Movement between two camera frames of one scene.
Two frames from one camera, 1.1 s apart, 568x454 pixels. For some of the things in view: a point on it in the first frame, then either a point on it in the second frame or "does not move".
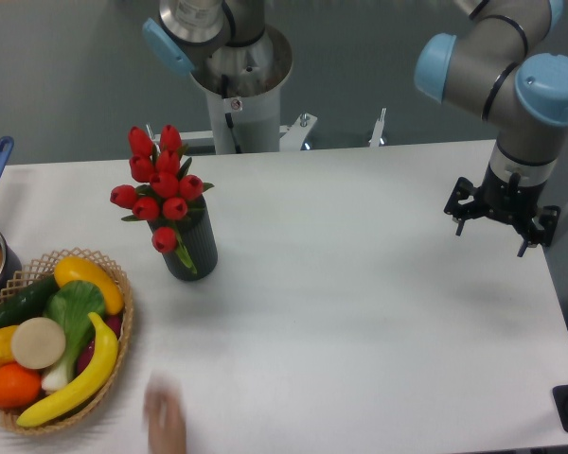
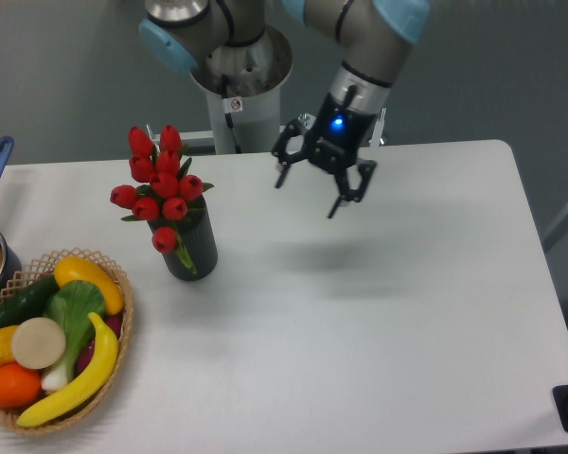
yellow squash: [70, 269] does not move
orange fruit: [14, 387] does not move
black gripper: [508, 199] → [339, 132]
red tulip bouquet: [164, 193] does not move
